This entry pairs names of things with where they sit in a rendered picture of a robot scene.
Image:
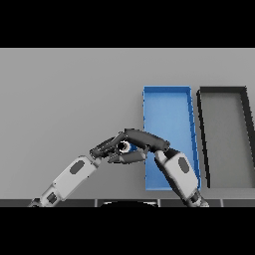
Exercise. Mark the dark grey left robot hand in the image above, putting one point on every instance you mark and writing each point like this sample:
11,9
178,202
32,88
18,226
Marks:
105,148

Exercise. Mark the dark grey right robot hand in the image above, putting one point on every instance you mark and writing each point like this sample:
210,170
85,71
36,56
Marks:
146,141

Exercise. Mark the blue pipe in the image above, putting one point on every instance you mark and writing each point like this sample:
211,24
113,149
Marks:
127,146

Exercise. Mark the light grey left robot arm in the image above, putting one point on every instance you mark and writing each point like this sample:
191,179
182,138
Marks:
71,175

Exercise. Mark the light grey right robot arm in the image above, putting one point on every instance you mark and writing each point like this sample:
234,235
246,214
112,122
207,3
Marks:
179,174

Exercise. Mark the blue bin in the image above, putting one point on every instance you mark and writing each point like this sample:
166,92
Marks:
167,114

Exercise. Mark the dark grey bin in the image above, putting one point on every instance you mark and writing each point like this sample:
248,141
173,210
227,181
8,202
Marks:
229,139

